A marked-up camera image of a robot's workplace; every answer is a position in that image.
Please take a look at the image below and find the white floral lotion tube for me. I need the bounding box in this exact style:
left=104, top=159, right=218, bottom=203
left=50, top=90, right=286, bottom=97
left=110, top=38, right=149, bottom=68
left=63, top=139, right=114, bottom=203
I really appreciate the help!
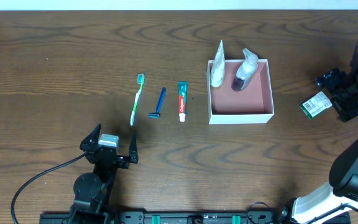
left=210, top=40, right=225, bottom=88

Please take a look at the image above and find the blue disposable razor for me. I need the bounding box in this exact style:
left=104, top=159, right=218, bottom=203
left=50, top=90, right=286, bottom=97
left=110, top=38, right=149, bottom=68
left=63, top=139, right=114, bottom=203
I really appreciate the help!
left=148, top=87, right=166, bottom=119

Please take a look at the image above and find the white box pink interior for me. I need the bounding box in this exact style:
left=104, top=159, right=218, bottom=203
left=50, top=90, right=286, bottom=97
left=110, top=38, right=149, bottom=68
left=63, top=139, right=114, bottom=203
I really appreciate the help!
left=206, top=59, right=275, bottom=124

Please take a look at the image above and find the clear bottle blue liquid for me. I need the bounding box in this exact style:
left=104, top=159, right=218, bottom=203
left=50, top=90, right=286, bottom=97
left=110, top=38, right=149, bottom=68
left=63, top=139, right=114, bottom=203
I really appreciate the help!
left=232, top=48, right=259, bottom=91

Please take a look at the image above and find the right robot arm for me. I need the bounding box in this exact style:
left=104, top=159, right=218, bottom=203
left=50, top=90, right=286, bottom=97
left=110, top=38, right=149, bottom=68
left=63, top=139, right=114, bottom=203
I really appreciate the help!
left=275, top=42, right=358, bottom=223

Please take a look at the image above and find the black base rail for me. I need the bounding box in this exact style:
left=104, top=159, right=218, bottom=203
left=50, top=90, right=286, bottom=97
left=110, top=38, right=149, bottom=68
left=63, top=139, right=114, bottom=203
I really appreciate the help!
left=39, top=210, right=274, bottom=224

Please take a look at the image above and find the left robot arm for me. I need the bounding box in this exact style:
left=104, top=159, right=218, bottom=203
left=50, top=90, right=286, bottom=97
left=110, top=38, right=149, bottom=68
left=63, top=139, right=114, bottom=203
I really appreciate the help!
left=68, top=124, right=139, bottom=224

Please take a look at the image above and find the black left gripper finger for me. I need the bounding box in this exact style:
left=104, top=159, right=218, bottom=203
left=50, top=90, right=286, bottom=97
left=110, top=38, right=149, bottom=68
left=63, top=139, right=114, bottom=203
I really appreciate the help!
left=129, top=130, right=138, bottom=159
left=87, top=124, right=101, bottom=144

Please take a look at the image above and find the Colgate toothpaste tube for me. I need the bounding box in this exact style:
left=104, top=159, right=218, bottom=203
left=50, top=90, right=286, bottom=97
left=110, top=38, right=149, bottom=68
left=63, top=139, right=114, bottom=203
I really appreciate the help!
left=178, top=82, right=188, bottom=122

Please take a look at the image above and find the green white soap packet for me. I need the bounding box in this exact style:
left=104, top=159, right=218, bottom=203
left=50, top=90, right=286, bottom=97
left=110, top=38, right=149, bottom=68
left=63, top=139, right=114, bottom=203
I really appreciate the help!
left=300, top=91, right=333, bottom=119

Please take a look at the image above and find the green white toothbrush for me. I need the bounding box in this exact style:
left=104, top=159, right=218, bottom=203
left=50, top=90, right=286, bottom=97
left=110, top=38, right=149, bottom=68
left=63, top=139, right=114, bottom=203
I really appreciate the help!
left=130, top=73, right=145, bottom=126

